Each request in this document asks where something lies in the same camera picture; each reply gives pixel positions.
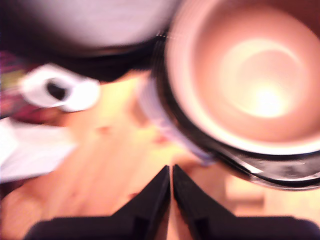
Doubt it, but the rice cooker lid, dimpled plate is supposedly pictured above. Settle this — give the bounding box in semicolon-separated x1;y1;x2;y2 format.
0;0;182;82

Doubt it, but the black cooking pot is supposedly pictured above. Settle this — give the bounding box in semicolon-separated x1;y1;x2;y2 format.
164;0;320;157

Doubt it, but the white round object, dark hole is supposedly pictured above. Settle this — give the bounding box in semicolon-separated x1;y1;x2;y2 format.
21;63;101;113

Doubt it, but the black Philips rice cooker body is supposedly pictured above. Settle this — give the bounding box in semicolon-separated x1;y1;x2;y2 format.
136;27;320;192

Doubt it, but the white Porlex box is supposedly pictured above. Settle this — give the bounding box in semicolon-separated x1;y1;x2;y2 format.
0;118;77;185

